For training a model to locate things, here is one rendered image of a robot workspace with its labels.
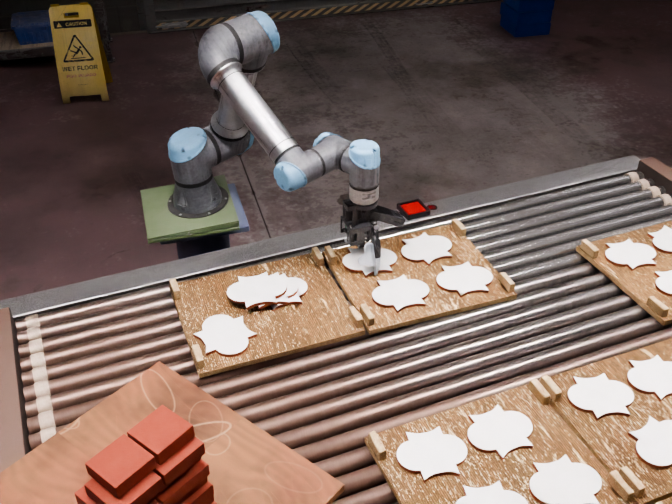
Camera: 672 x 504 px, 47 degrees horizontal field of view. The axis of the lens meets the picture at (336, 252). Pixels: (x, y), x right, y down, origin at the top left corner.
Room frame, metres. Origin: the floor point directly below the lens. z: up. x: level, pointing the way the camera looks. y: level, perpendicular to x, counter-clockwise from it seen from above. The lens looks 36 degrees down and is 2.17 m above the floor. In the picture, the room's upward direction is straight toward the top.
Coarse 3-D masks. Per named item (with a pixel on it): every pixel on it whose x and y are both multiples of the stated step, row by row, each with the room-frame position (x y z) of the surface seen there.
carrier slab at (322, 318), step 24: (264, 264) 1.66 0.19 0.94; (288, 264) 1.66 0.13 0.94; (312, 264) 1.66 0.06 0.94; (192, 288) 1.56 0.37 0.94; (216, 288) 1.56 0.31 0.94; (312, 288) 1.56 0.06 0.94; (336, 288) 1.56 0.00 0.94; (192, 312) 1.46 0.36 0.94; (216, 312) 1.46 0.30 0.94; (240, 312) 1.46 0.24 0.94; (264, 312) 1.46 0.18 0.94; (288, 312) 1.46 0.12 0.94; (312, 312) 1.46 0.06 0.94; (336, 312) 1.46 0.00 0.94; (192, 336) 1.37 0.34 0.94; (264, 336) 1.37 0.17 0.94; (288, 336) 1.37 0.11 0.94; (312, 336) 1.37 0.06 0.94; (336, 336) 1.37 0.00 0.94; (216, 360) 1.29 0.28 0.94; (240, 360) 1.29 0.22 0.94; (264, 360) 1.30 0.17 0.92
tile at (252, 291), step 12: (252, 276) 1.57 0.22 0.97; (264, 276) 1.57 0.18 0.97; (228, 288) 1.52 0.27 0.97; (240, 288) 1.52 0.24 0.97; (252, 288) 1.52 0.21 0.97; (264, 288) 1.52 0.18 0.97; (276, 288) 1.52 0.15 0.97; (240, 300) 1.47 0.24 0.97; (252, 300) 1.47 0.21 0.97; (264, 300) 1.47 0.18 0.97
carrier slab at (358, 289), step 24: (384, 240) 1.77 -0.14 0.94; (456, 240) 1.77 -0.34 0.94; (336, 264) 1.66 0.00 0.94; (408, 264) 1.66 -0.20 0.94; (432, 264) 1.66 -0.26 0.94; (456, 264) 1.66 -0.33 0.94; (480, 264) 1.66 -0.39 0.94; (360, 288) 1.56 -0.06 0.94; (432, 288) 1.56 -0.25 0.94; (504, 288) 1.56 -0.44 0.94; (384, 312) 1.46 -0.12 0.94; (408, 312) 1.46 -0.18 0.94; (432, 312) 1.46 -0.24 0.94; (456, 312) 1.47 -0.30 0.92
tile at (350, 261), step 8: (352, 248) 1.71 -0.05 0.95; (360, 248) 1.72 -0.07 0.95; (344, 256) 1.67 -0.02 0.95; (352, 256) 1.68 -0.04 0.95; (384, 256) 1.68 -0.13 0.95; (392, 256) 1.68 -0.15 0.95; (344, 264) 1.64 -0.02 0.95; (352, 264) 1.64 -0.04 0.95; (384, 264) 1.64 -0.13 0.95; (392, 264) 1.65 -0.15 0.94; (360, 272) 1.62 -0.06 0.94; (368, 272) 1.61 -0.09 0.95
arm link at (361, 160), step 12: (360, 144) 1.66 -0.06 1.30; (372, 144) 1.66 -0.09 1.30; (348, 156) 1.66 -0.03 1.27; (360, 156) 1.63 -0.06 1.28; (372, 156) 1.63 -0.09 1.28; (348, 168) 1.65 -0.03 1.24; (360, 168) 1.62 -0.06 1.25; (372, 168) 1.63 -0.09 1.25; (360, 180) 1.62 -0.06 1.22; (372, 180) 1.63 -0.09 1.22
